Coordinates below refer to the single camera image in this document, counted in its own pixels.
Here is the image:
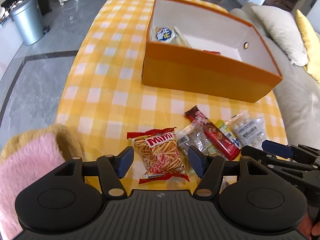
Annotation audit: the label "Mimi shrimp sticks bag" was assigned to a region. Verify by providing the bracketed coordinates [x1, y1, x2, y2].
[127, 127, 189, 184]

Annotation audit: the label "red instant noodle snack bag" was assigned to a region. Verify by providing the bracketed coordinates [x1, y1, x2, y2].
[203, 50, 221, 55]

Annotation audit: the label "yellow white Amer snack packet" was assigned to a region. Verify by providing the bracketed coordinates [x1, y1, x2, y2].
[215, 120, 242, 149]

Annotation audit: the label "right hand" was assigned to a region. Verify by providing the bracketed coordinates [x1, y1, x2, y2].
[298, 213, 320, 240]

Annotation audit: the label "clear wrapped candy packet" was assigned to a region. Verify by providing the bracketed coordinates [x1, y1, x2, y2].
[176, 120, 221, 159]

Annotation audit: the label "red chocolate bar wrapper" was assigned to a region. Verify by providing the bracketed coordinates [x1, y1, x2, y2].
[184, 106, 240, 161]

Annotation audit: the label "clear bag white candies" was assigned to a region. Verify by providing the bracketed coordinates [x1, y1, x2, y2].
[226, 110, 268, 150]

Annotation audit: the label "yellow checkered tablecloth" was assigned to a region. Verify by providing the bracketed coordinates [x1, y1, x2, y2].
[55, 0, 288, 198]

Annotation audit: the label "beige sofa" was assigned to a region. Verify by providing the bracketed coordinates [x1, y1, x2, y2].
[230, 2, 319, 148]

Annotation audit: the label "pink fuzzy sleeve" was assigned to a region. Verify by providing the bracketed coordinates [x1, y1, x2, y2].
[1, 132, 65, 239]

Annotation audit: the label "orange storage box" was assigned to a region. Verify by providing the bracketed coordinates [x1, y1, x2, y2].
[142, 0, 283, 103]

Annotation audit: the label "yellow sofa pillow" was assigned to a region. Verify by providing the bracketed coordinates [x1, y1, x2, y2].
[296, 9, 320, 83]

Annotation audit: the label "blue white snack bag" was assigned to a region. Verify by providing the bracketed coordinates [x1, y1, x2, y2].
[150, 27, 191, 48]

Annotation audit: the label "cream sofa cushion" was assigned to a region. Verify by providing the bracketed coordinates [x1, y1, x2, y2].
[252, 5, 308, 67]

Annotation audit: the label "silver trash can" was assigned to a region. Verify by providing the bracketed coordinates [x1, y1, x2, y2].
[10, 0, 45, 45]

